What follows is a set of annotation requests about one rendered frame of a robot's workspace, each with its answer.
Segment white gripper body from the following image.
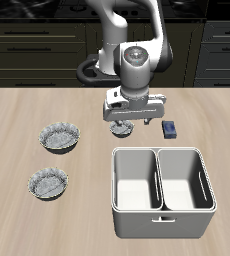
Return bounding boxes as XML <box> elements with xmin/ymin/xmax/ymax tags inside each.
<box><xmin>102</xmin><ymin>94</ymin><xmax>167</xmax><ymax>122</ymax></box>

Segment largest grey fluted bowl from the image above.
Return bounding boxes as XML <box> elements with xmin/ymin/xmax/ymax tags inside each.
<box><xmin>38</xmin><ymin>121</ymin><xmax>82</xmax><ymax>155</ymax></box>

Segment dark kitchen cupboards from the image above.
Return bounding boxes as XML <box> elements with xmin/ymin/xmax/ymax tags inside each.
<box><xmin>0</xmin><ymin>0</ymin><xmax>230</xmax><ymax>89</ymax></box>

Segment medium grey fluted bowl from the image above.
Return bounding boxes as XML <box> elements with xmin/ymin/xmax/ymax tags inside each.
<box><xmin>27</xmin><ymin>167</ymin><xmax>70</xmax><ymax>201</ymax></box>

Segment small dark blue box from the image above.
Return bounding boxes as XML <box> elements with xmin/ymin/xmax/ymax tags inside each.
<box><xmin>161</xmin><ymin>120</ymin><xmax>179</xmax><ymax>140</ymax></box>

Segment white two-bin basket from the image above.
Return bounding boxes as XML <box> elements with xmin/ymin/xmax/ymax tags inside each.
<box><xmin>111</xmin><ymin>146</ymin><xmax>218</xmax><ymax>240</ymax></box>

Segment smallest grey fluted bowl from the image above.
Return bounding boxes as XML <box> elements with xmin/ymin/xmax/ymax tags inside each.
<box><xmin>109</xmin><ymin>119</ymin><xmax>135</xmax><ymax>139</ymax></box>

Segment flat black base plate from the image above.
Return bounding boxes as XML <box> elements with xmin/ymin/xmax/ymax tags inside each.
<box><xmin>76</xmin><ymin>54</ymin><xmax>122</xmax><ymax>85</ymax></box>

